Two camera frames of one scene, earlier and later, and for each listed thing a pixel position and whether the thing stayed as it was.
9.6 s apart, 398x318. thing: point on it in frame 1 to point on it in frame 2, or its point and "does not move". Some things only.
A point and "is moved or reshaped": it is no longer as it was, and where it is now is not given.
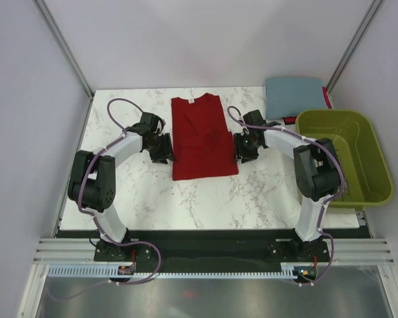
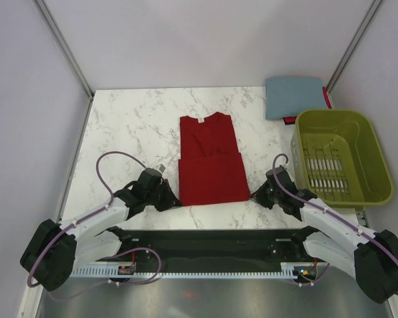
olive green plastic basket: x=367 y=177 does not move
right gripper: x=239 y=151 to x=259 y=196
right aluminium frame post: x=375 y=4 does not move
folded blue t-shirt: x=286 y=97 does not move
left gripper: x=166 y=151 to x=170 y=200
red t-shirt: x=203 y=144 is moved or reshaped
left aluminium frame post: x=66 y=48 does not move
